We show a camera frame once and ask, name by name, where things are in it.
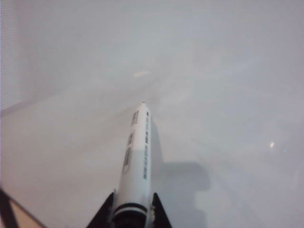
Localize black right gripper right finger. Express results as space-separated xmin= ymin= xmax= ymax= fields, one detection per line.
xmin=149 ymin=191 xmax=174 ymax=228

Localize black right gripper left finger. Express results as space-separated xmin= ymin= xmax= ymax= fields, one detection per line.
xmin=87 ymin=189 xmax=117 ymax=228

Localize white marker pen black tip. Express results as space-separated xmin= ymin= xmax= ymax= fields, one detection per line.
xmin=111 ymin=101 xmax=153 ymax=228

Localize large white whiteboard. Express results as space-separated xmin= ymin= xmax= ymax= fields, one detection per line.
xmin=0 ymin=0 xmax=304 ymax=228

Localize black whiteboard stand frame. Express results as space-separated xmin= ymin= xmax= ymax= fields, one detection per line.
xmin=0 ymin=187 xmax=46 ymax=228

